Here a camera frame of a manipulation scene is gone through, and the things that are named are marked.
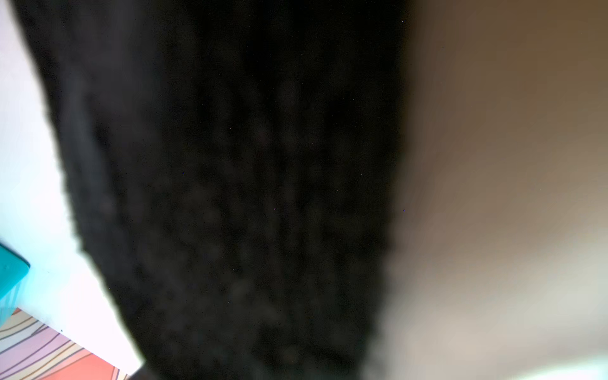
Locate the black white checkered pillowcase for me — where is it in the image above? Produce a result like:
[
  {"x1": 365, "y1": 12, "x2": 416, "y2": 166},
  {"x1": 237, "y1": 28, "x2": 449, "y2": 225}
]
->
[{"x1": 11, "y1": 1, "x2": 607, "y2": 379}]

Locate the teal plastic basket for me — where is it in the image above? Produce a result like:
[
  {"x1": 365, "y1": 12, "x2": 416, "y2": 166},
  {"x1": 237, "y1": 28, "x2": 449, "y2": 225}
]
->
[{"x1": 0, "y1": 244, "x2": 30, "y2": 325}]

